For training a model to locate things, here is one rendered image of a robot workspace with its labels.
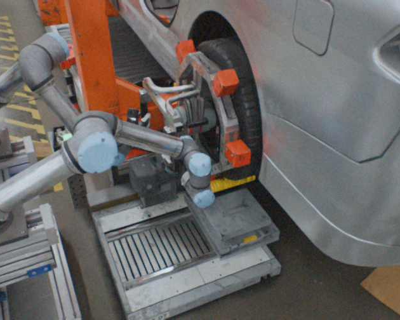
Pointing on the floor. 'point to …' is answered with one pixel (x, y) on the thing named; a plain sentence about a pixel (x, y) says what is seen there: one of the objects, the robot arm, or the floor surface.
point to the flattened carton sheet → (393, 287)
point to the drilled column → (77, 190)
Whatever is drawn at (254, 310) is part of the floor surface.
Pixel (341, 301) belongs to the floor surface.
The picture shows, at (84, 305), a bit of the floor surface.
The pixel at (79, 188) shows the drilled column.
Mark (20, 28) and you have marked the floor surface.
